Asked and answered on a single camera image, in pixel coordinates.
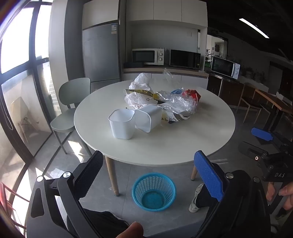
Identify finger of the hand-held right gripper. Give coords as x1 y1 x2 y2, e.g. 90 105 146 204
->
238 141 269 161
251 127 293 147

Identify round white table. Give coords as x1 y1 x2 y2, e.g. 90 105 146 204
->
74 80 236 197

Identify person's right hand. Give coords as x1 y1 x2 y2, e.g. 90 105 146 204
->
266 183 293 210

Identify person's left hand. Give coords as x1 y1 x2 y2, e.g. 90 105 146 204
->
114 221 144 238

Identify clear plastic bag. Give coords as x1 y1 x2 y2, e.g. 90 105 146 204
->
157 69 198 116

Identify white plastic bag red print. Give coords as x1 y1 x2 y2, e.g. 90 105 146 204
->
125 73 158 108

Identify clear printed wrapper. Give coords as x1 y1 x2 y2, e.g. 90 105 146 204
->
160 107 191 124

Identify person's right white sneaker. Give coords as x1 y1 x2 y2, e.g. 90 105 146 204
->
189 183 205 213

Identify red snack packet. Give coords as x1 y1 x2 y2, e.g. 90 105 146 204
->
182 89 202 102

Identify white microwave with dials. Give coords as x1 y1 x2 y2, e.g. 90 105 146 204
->
131 48 165 66

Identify white plastic cup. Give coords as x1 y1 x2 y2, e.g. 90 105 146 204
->
108 109 135 140
135 105 162 133

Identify green plastic chair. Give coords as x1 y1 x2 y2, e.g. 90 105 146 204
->
50 78 92 156

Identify black microwave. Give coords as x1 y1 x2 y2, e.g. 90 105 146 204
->
170 49 201 68

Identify black window frame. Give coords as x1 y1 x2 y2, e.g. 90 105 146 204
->
0 0 54 165

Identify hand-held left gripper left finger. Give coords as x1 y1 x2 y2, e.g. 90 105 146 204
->
26 150 108 238

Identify wooden table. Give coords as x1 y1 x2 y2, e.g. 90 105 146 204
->
254 88 293 138

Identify grey refrigerator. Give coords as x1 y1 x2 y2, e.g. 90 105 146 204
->
82 23 122 84

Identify ceiling light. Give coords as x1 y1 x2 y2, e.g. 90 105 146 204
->
239 18 270 39

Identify blue plastic basket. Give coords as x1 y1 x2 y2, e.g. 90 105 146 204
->
132 173 177 211

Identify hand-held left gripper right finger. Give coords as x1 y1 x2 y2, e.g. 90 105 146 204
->
194 150 272 238

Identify wooden chair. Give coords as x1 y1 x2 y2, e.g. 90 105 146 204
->
237 83 262 123

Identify white upper cabinets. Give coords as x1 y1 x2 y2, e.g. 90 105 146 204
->
82 0 208 30

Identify yellow black patterned wrapper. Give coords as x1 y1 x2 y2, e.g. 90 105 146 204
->
125 89 161 101

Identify dark wooden cabinet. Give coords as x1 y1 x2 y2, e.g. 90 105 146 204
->
207 74 244 109

